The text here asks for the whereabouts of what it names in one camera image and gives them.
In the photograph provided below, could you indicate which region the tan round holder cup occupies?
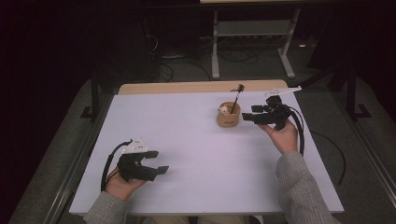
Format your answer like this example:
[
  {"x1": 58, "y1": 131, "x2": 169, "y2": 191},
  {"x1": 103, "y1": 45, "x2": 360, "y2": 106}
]
[{"x1": 216, "y1": 101, "x2": 242, "y2": 128}]

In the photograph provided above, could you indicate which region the person's left hand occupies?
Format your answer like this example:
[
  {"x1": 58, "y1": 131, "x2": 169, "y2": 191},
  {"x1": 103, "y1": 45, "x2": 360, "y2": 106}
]
[{"x1": 104, "y1": 166, "x2": 148, "y2": 202}]

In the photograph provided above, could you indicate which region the person's right hand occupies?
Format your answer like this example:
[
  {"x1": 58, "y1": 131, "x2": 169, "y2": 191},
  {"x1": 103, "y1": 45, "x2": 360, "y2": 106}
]
[{"x1": 262, "y1": 119, "x2": 299, "y2": 155}]

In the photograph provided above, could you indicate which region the tangle of floor cables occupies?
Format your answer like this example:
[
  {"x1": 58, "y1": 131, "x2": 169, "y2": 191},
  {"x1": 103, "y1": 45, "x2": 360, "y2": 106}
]
[{"x1": 153, "y1": 46, "x2": 261, "y2": 84}]

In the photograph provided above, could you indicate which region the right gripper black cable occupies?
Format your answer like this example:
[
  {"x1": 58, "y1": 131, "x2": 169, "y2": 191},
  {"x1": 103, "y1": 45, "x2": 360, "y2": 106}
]
[{"x1": 287, "y1": 105, "x2": 305, "y2": 157}]

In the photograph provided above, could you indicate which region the black floor cable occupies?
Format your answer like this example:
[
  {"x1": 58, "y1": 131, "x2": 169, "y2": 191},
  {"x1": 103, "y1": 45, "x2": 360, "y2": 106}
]
[{"x1": 310, "y1": 130, "x2": 347, "y2": 187}]

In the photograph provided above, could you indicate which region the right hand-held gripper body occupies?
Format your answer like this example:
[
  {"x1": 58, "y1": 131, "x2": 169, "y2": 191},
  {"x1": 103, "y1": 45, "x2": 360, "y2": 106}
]
[{"x1": 254, "y1": 85, "x2": 303, "y2": 132}]

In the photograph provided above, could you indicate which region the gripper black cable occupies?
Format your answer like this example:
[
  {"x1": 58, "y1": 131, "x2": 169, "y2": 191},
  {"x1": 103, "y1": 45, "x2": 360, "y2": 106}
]
[
  {"x1": 100, "y1": 139, "x2": 134, "y2": 193},
  {"x1": 287, "y1": 105, "x2": 305, "y2": 157}
]

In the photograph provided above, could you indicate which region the white metal stand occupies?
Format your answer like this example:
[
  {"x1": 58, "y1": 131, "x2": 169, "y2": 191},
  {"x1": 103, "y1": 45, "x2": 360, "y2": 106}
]
[{"x1": 210, "y1": 8, "x2": 302, "y2": 80}]

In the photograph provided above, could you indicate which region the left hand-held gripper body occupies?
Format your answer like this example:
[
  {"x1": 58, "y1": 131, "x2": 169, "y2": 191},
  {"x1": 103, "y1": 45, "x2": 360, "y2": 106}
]
[{"x1": 116, "y1": 136, "x2": 159, "y2": 183}]

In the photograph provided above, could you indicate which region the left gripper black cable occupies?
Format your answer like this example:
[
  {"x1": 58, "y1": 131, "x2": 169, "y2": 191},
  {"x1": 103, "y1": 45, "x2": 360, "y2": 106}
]
[{"x1": 100, "y1": 139, "x2": 134, "y2": 193}]

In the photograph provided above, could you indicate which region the black metal stand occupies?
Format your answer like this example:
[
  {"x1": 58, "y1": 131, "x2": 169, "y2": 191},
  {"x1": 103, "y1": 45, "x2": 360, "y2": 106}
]
[
  {"x1": 79, "y1": 69, "x2": 102, "y2": 123},
  {"x1": 346, "y1": 63, "x2": 373, "y2": 121}
]

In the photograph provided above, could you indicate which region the grey metal rail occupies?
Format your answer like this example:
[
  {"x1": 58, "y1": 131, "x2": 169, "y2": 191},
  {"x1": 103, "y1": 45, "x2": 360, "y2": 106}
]
[
  {"x1": 330, "y1": 91, "x2": 396, "y2": 199},
  {"x1": 42, "y1": 92, "x2": 115, "y2": 224}
]

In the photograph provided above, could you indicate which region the white board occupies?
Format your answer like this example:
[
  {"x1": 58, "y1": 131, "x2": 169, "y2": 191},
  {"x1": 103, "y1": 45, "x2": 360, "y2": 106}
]
[{"x1": 68, "y1": 90, "x2": 346, "y2": 217}]

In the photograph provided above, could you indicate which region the black makeup brush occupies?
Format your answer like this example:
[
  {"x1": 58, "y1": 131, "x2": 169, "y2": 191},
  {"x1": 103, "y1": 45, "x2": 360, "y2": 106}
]
[{"x1": 229, "y1": 83, "x2": 246, "y2": 115}]

